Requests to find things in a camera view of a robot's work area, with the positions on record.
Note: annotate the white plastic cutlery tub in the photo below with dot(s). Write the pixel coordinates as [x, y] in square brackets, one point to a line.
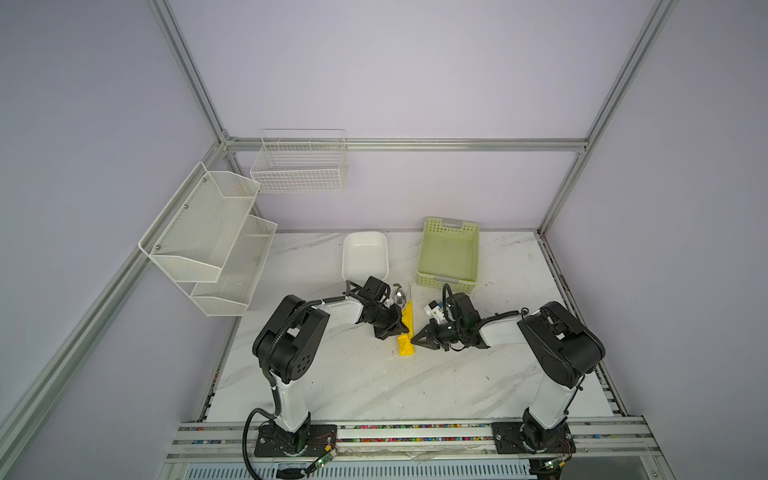
[365, 254]

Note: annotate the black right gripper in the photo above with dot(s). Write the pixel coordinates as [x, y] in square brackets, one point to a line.
[431, 329]

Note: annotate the white mesh shelf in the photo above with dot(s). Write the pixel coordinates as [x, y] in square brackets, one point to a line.
[196, 243]
[232, 294]

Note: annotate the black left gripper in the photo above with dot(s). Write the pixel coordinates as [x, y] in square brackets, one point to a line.
[395, 327]

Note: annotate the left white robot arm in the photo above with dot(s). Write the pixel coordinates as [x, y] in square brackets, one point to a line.
[287, 346]

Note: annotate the lower white mesh shelf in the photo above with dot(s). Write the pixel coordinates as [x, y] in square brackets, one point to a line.
[232, 294]

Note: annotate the white wire wall basket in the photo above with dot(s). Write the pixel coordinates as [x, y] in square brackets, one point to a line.
[301, 161]

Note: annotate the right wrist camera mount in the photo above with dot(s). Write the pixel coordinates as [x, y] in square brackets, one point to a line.
[434, 311]

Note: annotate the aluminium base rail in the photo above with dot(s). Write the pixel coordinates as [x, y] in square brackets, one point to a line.
[590, 448]

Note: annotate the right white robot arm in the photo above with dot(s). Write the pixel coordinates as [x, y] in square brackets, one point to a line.
[565, 349]

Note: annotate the upper white mesh shelf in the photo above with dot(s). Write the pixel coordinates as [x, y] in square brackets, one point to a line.
[196, 243]

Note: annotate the yellow paper napkin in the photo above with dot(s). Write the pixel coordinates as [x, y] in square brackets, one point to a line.
[405, 346]

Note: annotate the light green perforated basket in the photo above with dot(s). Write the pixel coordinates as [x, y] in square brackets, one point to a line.
[449, 254]

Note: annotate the spoon with green handle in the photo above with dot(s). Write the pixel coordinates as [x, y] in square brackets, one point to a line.
[400, 296]

